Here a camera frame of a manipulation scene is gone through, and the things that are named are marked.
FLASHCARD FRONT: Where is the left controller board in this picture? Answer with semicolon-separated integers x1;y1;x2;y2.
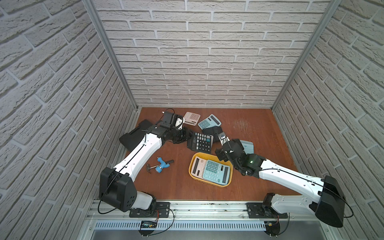
140;221;158;229

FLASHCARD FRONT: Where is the right connector plug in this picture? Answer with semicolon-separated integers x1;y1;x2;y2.
264;222;281;237

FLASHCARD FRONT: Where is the teal calculator keys up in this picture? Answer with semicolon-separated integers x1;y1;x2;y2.
198;114;222;130

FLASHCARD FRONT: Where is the yellow storage tray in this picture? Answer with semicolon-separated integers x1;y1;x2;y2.
189;153;234;188

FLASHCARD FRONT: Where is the light blue calculator face down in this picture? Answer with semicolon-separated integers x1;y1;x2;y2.
240;140;254;154

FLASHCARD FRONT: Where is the blue handled hammer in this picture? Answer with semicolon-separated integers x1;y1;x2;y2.
146;157;174;173

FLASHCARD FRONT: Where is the light blue calculator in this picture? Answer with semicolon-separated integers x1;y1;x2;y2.
203;160;231;186

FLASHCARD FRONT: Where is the small pink calculator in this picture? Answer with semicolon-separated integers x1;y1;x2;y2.
184;112;201;126

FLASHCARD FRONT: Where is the black tool case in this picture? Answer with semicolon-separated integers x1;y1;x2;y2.
119;119;153;152

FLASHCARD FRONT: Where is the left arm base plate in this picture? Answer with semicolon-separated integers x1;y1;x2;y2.
129;202;170;219

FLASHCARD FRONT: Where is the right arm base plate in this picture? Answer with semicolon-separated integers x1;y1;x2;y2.
246;202;288;219

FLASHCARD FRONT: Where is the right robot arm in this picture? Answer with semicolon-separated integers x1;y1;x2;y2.
215;139;348;228

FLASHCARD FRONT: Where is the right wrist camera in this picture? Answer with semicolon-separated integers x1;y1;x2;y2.
218;132;230;146

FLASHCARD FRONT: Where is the black calculator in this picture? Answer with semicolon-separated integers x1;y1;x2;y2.
187;132;214;154

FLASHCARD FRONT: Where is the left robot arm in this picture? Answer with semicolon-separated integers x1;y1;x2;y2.
99;125;193;212

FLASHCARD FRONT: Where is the aluminium rail frame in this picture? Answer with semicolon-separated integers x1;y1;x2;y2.
77;200;341;240

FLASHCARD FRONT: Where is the large pink calculator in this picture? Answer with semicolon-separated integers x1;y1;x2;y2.
191;157;207;179

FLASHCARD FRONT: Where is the black calculator face down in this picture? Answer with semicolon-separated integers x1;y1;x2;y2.
202;126;224;142

